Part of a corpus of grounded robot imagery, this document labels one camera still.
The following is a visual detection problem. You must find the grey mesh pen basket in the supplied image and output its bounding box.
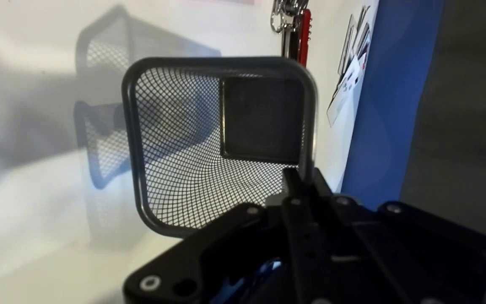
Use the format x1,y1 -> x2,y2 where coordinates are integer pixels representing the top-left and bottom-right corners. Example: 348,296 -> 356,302
121,57 -> 317,236

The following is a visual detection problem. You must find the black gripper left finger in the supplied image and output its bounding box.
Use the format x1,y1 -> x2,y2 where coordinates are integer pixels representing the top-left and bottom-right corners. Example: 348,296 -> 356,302
282,169 -> 332,304

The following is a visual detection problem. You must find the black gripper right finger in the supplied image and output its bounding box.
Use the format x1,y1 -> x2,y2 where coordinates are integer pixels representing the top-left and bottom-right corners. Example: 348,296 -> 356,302
312,169 -> 418,304

